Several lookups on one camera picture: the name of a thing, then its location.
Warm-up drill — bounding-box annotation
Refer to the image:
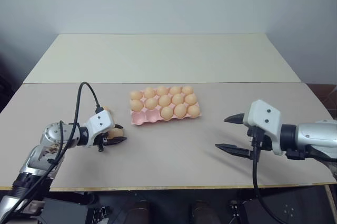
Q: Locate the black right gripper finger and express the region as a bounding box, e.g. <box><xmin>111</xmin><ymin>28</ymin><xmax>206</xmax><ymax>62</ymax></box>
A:
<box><xmin>214</xmin><ymin>143</ymin><xmax>255</xmax><ymax>160</ymax></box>
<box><xmin>224</xmin><ymin>113</ymin><xmax>246</xmax><ymax>125</ymax></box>

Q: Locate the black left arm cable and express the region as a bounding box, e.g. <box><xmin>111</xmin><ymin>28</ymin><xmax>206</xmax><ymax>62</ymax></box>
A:
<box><xmin>14</xmin><ymin>81</ymin><xmax>104</xmax><ymax>210</ymax></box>

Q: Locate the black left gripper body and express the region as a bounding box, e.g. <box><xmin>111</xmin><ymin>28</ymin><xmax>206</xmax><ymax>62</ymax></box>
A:
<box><xmin>93</xmin><ymin>132</ymin><xmax>110</xmax><ymax>153</ymax></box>

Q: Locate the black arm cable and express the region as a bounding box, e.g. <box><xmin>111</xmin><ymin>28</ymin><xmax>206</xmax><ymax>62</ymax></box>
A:
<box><xmin>14</xmin><ymin>81</ymin><xmax>104</xmax><ymax>210</ymax></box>
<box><xmin>250</xmin><ymin>126</ymin><xmax>288</xmax><ymax>224</ymax></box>

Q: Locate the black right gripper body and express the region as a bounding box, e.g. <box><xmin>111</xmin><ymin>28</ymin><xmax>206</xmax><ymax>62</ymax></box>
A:
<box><xmin>246</xmin><ymin>125</ymin><xmax>274</xmax><ymax>162</ymax></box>

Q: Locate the dark brown rounded shape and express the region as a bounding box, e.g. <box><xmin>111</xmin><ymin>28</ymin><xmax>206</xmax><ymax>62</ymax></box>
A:
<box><xmin>125</xmin><ymin>200</ymin><xmax>151</xmax><ymax>224</ymax></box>

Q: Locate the black box with white dots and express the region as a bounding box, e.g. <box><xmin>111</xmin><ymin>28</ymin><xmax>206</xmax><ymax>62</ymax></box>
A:
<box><xmin>241</xmin><ymin>191</ymin><xmax>330</xmax><ymax>224</ymax></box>

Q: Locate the black box under table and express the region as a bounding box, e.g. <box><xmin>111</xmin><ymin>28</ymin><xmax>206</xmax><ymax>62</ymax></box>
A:
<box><xmin>28</xmin><ymin>193</ymin><xmax>97</xmax><ymax>224</ymax></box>

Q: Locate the pink egg tray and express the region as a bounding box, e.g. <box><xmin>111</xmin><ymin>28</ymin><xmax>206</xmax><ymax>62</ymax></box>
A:
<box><xmin>129</xmin><ymin>88</ymin><xmax>203</xmax><ymax>126</ymax></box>

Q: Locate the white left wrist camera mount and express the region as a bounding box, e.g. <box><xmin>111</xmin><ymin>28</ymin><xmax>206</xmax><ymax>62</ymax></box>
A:
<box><xmin>85</xmin><ymin>110</ymin><xmax>116</xmax><ymax>148</ymax></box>

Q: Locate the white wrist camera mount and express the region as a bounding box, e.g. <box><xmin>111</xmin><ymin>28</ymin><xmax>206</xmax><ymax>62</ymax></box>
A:
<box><xmin>242</xmin><ymin>99</ymin><xmax>285</xmax><ymax>156</ymax></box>
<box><xmin>85</xmin><ymin>110</ymin><xmax>116</xmax><ymax>148</ymax></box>

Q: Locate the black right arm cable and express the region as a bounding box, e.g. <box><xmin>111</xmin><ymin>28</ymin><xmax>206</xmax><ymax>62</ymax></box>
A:
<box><xmin>250</xmin><ymin>126</ymin><xmax>288</xmax><ymax>224</ymax></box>

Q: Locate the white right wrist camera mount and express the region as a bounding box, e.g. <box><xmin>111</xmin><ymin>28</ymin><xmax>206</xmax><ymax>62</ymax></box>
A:
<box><xmin>242</xmin><ymin>99</ymin><xmax>285</xmax><ymax>156</ymax></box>

